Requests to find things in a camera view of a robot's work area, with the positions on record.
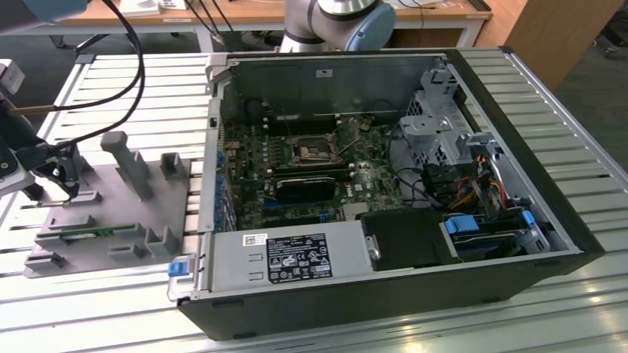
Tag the silver power supply unit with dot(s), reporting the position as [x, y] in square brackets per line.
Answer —
[231, 257]

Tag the black plastic shroud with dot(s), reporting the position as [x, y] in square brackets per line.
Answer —
[407, 235]

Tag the round coin battery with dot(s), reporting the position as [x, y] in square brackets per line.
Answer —
[367, 125]

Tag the wooden cabinet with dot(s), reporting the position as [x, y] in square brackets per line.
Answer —
[555, 36]

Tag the black RAM slot bank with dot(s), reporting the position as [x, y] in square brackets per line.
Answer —
[309, 127]
[304, 173]

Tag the black PC case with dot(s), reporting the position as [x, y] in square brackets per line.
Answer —
[392, 309]

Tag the white box with blue print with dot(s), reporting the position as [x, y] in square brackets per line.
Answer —
[173, 3]

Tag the small silver heatsink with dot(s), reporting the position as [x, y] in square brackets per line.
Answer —
[353, 210]

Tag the grey parts rack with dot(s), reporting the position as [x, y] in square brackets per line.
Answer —
[127, 220]

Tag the black graphics card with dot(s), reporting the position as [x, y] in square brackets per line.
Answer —
[304, 191]

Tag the thin metal locking lever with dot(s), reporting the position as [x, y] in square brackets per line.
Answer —
[352, 144]

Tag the green motherboard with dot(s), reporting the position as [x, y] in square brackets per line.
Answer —
[372, 176]

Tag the plain white box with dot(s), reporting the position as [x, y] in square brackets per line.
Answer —
[141, 8]

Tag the silver metal drive cage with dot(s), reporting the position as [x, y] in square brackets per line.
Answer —
[427, 125]

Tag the blue disk carrier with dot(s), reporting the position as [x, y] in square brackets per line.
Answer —
[461, 224]

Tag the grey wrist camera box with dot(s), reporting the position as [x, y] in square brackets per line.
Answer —
[11, 77]

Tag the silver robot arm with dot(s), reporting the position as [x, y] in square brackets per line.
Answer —
[339, 14]

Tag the green RAM stick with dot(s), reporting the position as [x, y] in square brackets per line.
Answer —
[103, 232]

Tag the wooden desk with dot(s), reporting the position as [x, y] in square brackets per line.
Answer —
[255, 18]

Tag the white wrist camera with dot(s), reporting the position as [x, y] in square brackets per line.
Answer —
[15, 176]

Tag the blue case latch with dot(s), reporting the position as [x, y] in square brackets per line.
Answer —
[177, 268]

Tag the black office chair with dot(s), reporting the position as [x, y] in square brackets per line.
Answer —
[617, 36]

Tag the CPU socket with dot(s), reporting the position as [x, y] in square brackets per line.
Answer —
[309, 150]

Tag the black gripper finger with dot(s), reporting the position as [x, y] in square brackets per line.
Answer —
[41, 171]
[71, 169]

